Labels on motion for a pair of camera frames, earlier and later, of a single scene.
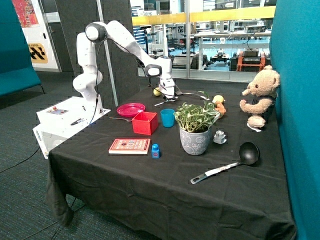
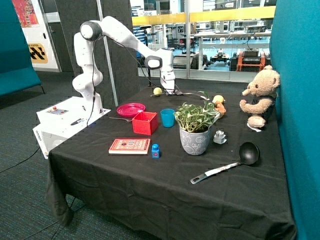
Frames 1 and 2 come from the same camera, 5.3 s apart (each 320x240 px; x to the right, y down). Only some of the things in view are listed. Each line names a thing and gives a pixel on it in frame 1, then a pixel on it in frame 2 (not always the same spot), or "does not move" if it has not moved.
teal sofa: (17, 71) does not move
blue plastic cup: (168, 117) does not move
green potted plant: (195, 119) does not move
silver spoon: (164, 102) -> (162, 93)
